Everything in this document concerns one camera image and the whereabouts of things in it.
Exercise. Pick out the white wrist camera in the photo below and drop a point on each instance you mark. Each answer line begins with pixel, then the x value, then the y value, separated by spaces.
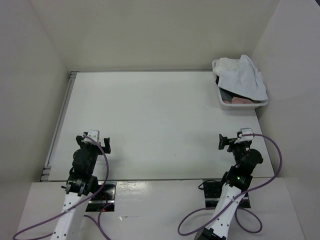
pixel 245 135
pixel 91 136

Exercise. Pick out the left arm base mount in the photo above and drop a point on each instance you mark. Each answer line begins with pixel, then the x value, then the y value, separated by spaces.
pixel 104 201

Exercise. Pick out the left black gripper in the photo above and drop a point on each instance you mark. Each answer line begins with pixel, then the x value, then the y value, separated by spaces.
pixel 82 144

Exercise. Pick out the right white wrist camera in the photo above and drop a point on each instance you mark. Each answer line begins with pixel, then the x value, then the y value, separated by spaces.
pixel 245 135

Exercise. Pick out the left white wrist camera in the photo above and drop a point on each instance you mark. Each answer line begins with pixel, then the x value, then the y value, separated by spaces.
pixel 91 136

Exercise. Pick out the aluminium table edge rail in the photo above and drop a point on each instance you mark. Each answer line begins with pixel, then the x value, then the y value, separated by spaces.
pixel 58 127

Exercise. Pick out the black garment in basket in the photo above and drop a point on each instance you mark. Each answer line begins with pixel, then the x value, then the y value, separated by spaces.
pixel 226 95

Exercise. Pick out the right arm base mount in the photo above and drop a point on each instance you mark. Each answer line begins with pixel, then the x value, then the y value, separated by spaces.
pixel 212 191

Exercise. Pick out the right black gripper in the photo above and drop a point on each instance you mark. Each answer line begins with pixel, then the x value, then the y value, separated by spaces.
pixel 224 141

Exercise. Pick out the white pleated skirt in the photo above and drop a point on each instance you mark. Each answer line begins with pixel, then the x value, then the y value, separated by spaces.
pixel 240 77

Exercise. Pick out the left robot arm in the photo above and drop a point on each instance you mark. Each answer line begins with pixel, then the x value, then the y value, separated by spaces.
pixel 81 184

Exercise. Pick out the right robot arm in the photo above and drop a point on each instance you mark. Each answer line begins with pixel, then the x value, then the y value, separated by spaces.
pixel 234 182

